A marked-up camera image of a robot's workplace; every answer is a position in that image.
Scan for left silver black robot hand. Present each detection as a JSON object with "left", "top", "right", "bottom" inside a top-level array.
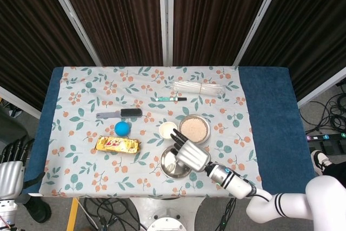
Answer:
[{"left": 0, "top": 136, "right": 46, "bottom": 195}]

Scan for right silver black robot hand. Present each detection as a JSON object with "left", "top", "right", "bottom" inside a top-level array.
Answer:
[{"left": 169, "top": 129, "right": 212, "bottom": 173}]

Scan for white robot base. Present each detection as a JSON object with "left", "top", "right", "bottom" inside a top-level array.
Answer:
[{"left": 129, "top": 196, "right": 207, "bottom": 231}]

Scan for white rice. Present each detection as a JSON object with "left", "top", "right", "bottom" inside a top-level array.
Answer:
[{"left": 180, "top": 116, "right": 209, "bottom": 142}]

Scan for flat steel plate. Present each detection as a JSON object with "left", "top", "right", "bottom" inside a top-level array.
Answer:
[{"left": 159, "top": 144, "right": 198, "bottom": 180}]

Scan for steel bowl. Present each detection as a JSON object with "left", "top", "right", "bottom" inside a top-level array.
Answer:
[{"left": 177, "top": 114, "right": 211, "bottom": 145}]

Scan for white paper cup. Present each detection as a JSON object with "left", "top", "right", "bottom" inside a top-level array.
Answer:
[{"left": 158, "top": 121, "right": 178, "bottom": 141}]

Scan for black shoe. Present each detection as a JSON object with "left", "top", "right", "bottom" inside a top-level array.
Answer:
[{"left": 26, "top": 197, "right": 52, "bottom": 224}]

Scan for green white marker pen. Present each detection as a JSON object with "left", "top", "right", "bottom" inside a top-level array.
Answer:
[{"left": 155, "top": 96, "right": 188, "bottom": 103}]

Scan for blue ball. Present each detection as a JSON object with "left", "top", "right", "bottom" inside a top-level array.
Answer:
[{"left": 114, "top": 121, "right": 129, "bottom": 136}]

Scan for gold biscuit packet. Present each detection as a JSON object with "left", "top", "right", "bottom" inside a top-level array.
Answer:
[{"left": 94, "top": 135, "right": 142, "bottom": 155}]

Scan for floral tablecloth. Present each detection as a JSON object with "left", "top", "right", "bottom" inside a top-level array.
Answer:
[{"left": 39, "top": 65, "right": 264, "bottom": 198}]

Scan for blue towel table cover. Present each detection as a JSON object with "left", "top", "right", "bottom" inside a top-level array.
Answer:
[{"left": 23, "top": 66, "right": 316, "bottom": 196}]

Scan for white sneaker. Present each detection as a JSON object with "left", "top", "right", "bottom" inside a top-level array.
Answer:
[{"left": 310, "top": 149, "right": 332, "bottom": 176}]

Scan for black foot pedal box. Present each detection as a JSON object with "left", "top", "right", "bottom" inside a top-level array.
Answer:
[{"left": 305, "top": 133, "right": 346, "bottom": 159}]

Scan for brown folding screen panel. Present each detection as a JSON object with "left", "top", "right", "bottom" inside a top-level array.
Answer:
[
  {"left": 43, "top": 0, "right": 174, "bottom": 67},
  {"left": 234, "top": 0, "right": 346, "bottom": 109},
  {"left": 158, "top": 0, "right": 287, "bottom": 67},
  {"left": 0, "top": 0, "right": 101, "bottom": 120}
]

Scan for person leg black trousers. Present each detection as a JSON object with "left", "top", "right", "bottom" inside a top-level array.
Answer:
[{"left": 323, "top": 159, "right": 346, "bottom": 179}]

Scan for black brush grey handle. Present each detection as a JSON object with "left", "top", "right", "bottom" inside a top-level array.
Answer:
[{"left": 96, "top": 108, "right": 143, "bottom": 120}]

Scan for black floor cables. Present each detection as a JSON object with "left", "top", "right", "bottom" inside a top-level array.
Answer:
[
  {"left": 79, "top": 197, "right": 143, "bottom": 231},
  {"left": 299, "top": 83, "right": 346, "bottom": 134}
]

